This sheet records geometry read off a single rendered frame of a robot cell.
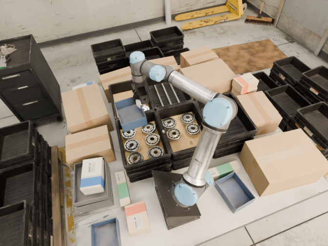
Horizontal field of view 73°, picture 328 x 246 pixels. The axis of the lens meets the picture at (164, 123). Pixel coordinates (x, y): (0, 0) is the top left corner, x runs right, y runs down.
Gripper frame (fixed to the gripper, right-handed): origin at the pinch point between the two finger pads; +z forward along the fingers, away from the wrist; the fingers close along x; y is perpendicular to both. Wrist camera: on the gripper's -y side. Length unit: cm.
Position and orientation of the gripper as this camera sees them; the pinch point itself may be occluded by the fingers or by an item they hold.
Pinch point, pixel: (141, 107)
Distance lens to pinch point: 136.1
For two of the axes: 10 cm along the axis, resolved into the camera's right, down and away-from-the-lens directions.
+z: -0.3, 6.6, 7.5
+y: -3.1, -7.2, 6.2
